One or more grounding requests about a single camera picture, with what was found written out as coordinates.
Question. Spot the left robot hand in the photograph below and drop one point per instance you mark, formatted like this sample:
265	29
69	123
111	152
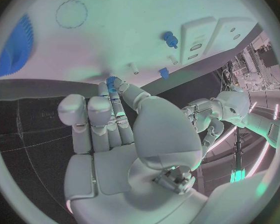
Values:
204	112

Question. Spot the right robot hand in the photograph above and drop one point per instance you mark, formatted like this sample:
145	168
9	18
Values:
121	171

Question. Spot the small blue gear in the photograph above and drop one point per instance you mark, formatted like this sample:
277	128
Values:
111	84

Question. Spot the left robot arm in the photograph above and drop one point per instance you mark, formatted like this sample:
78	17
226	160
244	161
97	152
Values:
238	104

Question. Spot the white task board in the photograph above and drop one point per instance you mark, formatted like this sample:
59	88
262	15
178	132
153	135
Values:
130	22

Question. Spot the blue peg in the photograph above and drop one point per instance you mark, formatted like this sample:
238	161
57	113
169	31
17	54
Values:
163	73

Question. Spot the glowing light bar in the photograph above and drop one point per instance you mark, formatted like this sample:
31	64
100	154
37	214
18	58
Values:
237	175

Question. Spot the blue plug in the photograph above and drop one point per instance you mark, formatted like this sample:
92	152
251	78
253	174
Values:
170	38

